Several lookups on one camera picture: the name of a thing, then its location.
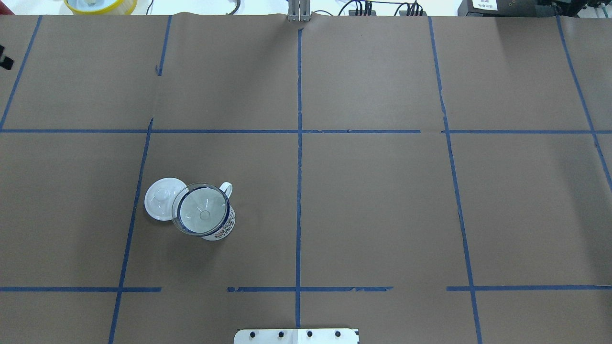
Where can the white enamel mug lid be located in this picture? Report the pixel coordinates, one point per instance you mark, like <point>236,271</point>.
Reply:
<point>160,197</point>

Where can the clear glass funnel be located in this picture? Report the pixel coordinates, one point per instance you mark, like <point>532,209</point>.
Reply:
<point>201,209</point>

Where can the yellow tape roll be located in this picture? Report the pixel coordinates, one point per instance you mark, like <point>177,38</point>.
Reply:
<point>101,7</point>

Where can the white enamel mug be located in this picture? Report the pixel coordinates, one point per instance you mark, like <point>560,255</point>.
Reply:
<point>222,229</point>

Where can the brown paper table cover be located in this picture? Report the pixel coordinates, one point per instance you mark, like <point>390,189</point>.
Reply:
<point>437,180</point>

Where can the black box with label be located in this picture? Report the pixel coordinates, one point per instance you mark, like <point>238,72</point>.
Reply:
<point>497,8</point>

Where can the aluminium frame post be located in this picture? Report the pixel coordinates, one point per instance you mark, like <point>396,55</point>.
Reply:
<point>299,10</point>

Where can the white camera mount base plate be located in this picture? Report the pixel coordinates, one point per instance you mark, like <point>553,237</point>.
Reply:
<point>298,336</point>

